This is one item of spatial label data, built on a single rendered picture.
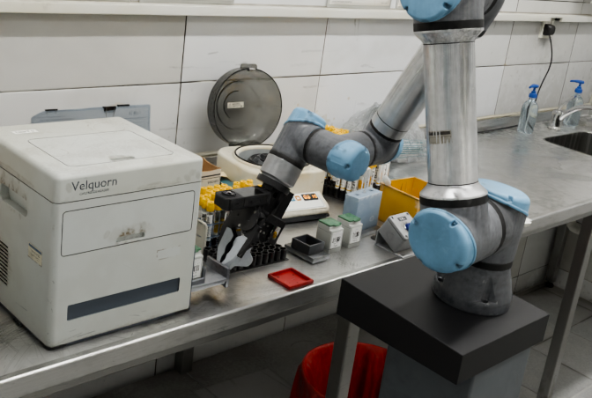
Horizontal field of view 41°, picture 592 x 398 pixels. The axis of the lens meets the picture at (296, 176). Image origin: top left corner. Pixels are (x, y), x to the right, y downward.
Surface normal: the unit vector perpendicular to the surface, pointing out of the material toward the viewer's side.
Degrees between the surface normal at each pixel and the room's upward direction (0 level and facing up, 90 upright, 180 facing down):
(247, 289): 0
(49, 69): 90
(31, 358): 0
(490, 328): 3
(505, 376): 90
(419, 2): 83
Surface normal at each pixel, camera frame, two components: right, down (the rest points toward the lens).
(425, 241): -0.65, 0.29
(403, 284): 0.17, -0.92
